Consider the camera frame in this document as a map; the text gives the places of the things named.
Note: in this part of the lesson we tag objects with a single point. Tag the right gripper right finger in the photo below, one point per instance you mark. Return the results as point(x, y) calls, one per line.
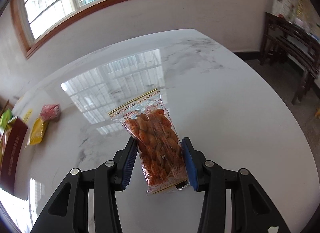
point(252, 208)

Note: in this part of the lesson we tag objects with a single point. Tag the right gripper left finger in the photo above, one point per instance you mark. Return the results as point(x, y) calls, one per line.
point(67, 208)

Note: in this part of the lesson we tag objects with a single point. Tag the pink wrapped candy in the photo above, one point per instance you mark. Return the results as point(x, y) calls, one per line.
point(50, 112)

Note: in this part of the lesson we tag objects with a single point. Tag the clear twisted snack bag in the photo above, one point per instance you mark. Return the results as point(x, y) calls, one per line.
point(147, 119)

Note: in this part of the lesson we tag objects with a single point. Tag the green tissue pack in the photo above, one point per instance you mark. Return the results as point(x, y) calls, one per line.
point(5, 117)

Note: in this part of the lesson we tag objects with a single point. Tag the dark wooden chair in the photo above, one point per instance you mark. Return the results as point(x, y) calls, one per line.
point(281, 40)

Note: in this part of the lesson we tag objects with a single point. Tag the round yellow sticker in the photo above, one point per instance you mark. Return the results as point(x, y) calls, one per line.
point(27, 116)

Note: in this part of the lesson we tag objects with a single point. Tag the gold toffee tin box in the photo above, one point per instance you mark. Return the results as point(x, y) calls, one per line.
point(11, 142)

